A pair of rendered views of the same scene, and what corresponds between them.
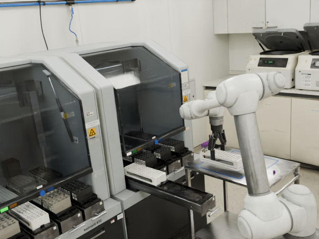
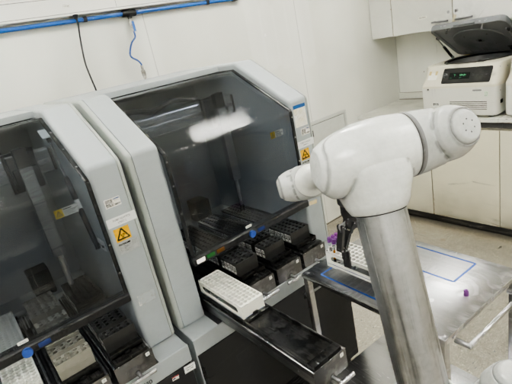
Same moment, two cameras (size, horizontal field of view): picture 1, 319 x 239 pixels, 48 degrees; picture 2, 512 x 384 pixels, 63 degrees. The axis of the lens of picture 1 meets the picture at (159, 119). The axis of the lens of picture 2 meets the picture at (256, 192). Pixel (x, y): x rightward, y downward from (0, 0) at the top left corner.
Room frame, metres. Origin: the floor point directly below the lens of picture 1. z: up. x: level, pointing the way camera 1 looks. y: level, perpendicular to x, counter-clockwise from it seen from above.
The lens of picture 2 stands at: (0.79, -0.31, 1.70)
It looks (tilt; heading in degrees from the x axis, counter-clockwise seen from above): 19 degrees down; 11
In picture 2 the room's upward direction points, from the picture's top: 12 degrees counter-clockwise
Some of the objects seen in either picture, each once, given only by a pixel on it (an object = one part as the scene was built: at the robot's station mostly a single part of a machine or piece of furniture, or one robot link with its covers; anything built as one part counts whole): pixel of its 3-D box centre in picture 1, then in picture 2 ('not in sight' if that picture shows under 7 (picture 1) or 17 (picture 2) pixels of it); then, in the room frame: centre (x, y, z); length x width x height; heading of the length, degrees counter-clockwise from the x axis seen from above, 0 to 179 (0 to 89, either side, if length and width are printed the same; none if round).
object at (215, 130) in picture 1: (216, 131); (352, 216); (2.15, -0.36, 1.07); 0.08 x 0.07 x 0.09; 134
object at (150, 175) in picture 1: (144, 174); (230, 293); (2.11, 0.13, 0.83); 0.30 x 0.10 x 0.06; 46
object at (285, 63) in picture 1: (279, 56); (478, 63); (4.19, -1.47, 1.22); 0.62 x 0.56 x 0.64; 134
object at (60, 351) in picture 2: (54, 201); (69, 353); (1.83, 0.63, 0.85); 0.12 x 0.02 x 0.06; 135
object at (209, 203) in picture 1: (165, 189); (262, 324); (1.99, 0.00, 0.78); 0.73 x 0.14 x 0.09; 46
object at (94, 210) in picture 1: (63, 193); (104, 326); (2.06, 0.65, 0.78); 0.73 x 0.14 x 0.09; 46
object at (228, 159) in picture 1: (221, 158); (365, 264); (2.13, -0.38, 0.89); 0.30 x 0.10 x 0.06; 44
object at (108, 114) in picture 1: (118, 151); (208, 240); (2.65, 0.35, 0.81); 1.06 x 0.84 x 1.62; 46
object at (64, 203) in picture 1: (61, 205); (75, 363); (1.78, 0.59, 0.85); 0.12 x 0.02 x 0.06; 136
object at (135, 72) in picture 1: (128, 95); (206, 155); (2.51, 0.21, 1.28); 0.61 x 0.51 x 0.63; 136
